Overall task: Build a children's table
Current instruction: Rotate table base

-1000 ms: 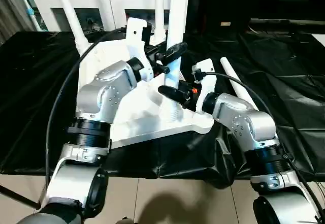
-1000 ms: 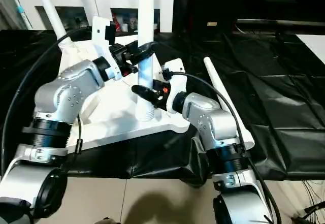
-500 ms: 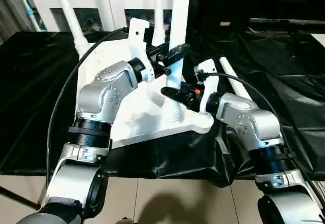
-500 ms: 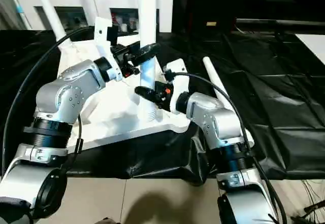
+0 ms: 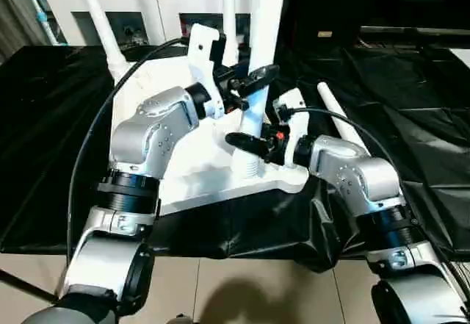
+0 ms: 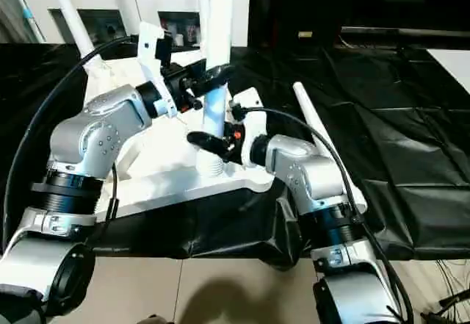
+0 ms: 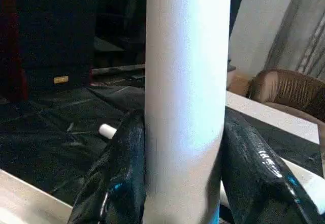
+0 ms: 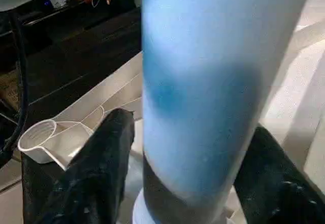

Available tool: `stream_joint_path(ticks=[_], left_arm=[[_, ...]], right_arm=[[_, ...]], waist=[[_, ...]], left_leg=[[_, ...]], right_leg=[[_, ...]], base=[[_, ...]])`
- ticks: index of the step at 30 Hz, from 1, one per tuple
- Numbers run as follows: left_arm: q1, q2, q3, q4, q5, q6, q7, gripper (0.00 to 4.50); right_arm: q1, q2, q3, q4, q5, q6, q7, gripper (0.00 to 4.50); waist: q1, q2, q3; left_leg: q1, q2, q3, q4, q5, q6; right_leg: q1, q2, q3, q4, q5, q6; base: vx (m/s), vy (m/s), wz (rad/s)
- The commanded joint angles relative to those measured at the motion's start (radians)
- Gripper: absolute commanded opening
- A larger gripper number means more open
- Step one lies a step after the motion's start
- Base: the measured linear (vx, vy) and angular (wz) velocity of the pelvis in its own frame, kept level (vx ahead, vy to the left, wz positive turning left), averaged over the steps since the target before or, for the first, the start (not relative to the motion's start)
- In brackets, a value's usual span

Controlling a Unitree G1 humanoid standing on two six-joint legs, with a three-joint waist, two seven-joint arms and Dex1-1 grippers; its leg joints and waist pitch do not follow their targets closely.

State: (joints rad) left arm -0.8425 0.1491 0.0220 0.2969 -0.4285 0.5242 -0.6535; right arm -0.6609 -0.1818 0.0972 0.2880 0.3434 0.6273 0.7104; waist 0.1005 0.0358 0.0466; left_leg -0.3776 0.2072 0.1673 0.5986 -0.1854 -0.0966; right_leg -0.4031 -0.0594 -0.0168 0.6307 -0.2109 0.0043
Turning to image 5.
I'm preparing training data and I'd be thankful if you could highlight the white plastic table top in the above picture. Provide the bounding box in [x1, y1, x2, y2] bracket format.
[109, 51, 311, 216]

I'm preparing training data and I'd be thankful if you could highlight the white plastic table leg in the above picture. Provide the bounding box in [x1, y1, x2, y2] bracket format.
[317, 82, 372, 148]
[72, 0, 131, 84]
[232, 0, 289, 176]
[221, 0, 239, 68]

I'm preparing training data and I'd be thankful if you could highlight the dark cabinet with yellow label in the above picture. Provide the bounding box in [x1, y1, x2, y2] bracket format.
[283, 0, 470, 46]

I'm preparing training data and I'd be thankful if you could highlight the black horizontal bar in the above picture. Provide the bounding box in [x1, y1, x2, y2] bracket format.
[358, 25, 470, 38]

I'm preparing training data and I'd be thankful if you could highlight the grey round robot part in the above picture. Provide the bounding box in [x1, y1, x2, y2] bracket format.
[165, 313, 200, 324]

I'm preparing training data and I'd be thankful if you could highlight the black work mat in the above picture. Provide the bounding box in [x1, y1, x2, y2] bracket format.
[0, 42, 470, 275]

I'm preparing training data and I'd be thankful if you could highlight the white and teal pole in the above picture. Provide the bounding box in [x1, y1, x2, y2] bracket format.
[18, 0, 61, 46]

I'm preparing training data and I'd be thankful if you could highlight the grey curtain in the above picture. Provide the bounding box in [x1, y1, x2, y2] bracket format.
[0, 0, 41, 64]

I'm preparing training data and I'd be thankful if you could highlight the black slanted floor rod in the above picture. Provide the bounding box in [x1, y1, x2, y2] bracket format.
[0, 269, 61, 304]

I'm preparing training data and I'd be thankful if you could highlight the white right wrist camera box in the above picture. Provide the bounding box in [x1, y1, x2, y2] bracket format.
[272, 87, 311, 169]

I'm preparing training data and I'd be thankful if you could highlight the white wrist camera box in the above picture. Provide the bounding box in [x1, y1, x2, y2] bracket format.
[272, 87, 311, 169]
[182, 23, 227, 97]

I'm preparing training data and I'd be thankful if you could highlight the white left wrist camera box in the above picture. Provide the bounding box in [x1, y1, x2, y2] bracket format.
[182, 23, 227, 97]

